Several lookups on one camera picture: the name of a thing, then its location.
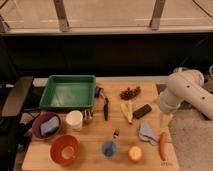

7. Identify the purple bowl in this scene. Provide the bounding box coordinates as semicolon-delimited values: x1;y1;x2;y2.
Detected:
32;112;61;139

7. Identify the black remote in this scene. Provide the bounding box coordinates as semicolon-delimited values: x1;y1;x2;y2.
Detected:
133;104;152;119

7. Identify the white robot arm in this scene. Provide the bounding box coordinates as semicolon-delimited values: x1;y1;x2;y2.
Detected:
157;69;213;120

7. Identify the black chair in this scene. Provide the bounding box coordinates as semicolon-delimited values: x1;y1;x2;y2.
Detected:
0;76;33;171

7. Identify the blue grey towel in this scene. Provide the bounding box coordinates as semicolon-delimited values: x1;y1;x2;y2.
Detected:
139;123;158;145

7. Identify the orange bowl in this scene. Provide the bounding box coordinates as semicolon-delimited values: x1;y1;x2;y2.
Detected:
50;135;80;166

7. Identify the metal binder clip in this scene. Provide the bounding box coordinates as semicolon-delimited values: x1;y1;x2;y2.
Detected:
83;109;93;120

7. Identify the blue cup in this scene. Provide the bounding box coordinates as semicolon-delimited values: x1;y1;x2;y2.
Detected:
101;140;117;158

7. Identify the yellow banana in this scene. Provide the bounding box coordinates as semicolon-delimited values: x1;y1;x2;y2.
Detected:
120;100;133;124

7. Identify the green plastic tray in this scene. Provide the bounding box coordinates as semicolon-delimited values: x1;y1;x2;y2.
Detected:
40;75;96;110

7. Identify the white paper cup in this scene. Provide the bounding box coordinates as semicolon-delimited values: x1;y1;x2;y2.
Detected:
65;110;83;131

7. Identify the blue sponge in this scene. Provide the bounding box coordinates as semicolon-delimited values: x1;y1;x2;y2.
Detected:
40;116;60;136

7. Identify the red yellow apple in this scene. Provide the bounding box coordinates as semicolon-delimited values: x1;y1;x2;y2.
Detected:
128;146;143;163

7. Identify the orange carrot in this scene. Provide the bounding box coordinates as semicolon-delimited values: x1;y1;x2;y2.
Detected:
159;132;168;161

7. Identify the black handled knife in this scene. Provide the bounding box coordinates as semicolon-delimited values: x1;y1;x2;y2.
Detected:
95;87;109;120

